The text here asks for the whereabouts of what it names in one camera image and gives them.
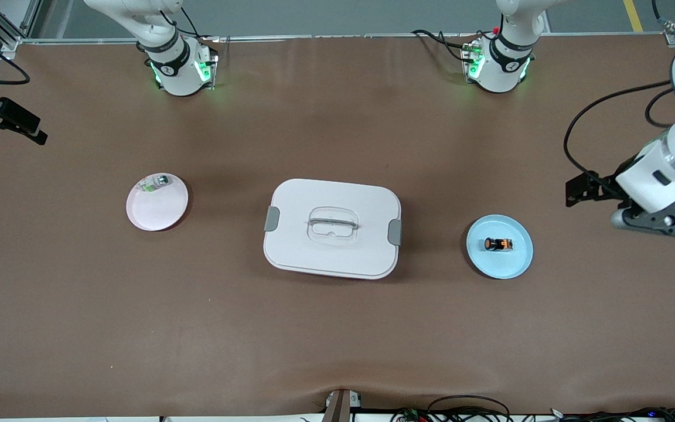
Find black base cable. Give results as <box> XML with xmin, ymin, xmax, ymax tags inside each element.
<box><xmin>159</xmin><ymin>8</ymin><xmax>221</xmax><ymax>45</ymax></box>
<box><xmin>411</xmin><ymin>29</ymin><xmax>472</xmax><ymax>63</ymax></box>

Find white lidded box grey latches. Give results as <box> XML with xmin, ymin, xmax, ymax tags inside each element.
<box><xmin>262</xmin><ymin>178</ymin><xmax>403</xmax><ymax>280</ymax></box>

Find black right base cable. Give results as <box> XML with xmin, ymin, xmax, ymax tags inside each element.
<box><xmin>159</xmin><ymin>8</ymin><xmax>221</xmax><ymax>45</ymax></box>

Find black left base cable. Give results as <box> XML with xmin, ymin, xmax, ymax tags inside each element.
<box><xmin>411</xmin><ymin>29</ymin><xmax>472</xmax><ymax>63</ymax></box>

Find metal table edge bracket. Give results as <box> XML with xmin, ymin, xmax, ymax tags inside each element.
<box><xmin>321</xmin><ymin>389</ymin><xmax>363</xmax><ymax>422</ymax></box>

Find light blue round plate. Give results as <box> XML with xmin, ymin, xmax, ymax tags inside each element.
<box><xmin>466</xmin><ymin>214</ymin><xmax>534</xmax><ymax>280</ymax></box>

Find green push-button switch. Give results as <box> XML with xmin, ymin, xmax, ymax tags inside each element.
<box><xmin>141</xmin><ymin>174</ymin><xmax>172</xmax><ymax>193</ymax></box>

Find aluminium table edge rail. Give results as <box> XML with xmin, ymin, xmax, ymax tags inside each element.
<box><xmin>18</xmin><ymin>32</ymin><xmax>675</xmax><ymax>46</ymax></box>

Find tangled black cable bundle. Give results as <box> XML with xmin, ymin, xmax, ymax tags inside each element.
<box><xmin>390</xmin><ymin>394</ymin><xmax>675</xmax><ymax>422</ymax></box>

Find pink round plate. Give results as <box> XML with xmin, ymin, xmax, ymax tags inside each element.
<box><xmin>125</xmin><ymin>172</ymin><xmax>190</xmax><ymax>232</ymax></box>

